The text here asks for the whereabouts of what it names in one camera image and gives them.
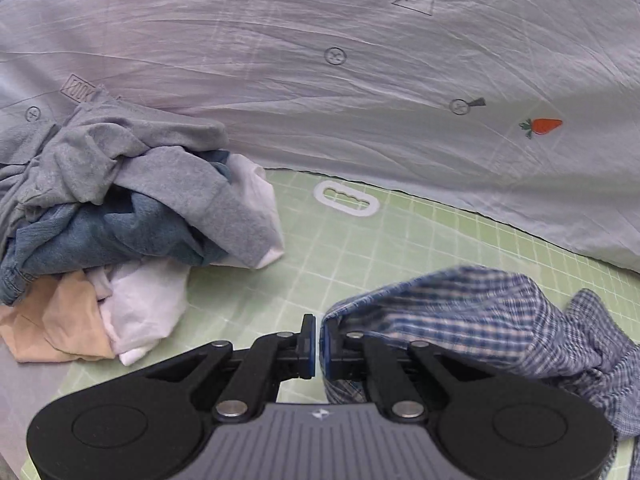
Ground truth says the carrot print backdrop sheet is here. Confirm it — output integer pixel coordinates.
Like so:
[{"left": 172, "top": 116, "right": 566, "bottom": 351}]
[{"left": 0, "top": 0, "right": 640, "bottom": 276}]

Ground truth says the blue denim garment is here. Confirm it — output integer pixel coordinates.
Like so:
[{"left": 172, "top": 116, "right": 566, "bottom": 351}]
[{"left": 0, "top": 150, "right": 236, "bottom": 306}]

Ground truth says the blue plaid shirt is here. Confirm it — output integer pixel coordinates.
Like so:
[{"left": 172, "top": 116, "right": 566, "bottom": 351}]
[{"left": 320, "top": 265, "right": 640, "bottom": 480}]

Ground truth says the beige garment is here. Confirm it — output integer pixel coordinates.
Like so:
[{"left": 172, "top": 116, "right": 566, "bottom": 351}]
[{"left": 0, "top": 267, "right": 118, "bottom": 363}]

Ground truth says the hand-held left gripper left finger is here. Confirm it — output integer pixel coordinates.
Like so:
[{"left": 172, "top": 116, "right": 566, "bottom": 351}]
[{"left": 145, "top": 313, "right": 318, "bottom": 423}]

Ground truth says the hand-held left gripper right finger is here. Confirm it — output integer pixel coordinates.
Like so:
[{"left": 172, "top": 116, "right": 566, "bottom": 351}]
[{"left": 320, "top": 317, "right": 481, "bottom": 423}]

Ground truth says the grey knit garment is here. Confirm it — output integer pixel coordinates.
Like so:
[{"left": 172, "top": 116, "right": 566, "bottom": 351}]
[{"left": 0, "top": 85, "right": 286, "bottom": 268}]

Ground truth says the green grid mat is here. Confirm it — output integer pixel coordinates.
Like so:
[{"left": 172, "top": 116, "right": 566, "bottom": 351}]
[{"left": 20, "top": 167, "right": 640, "bottom": 480}]

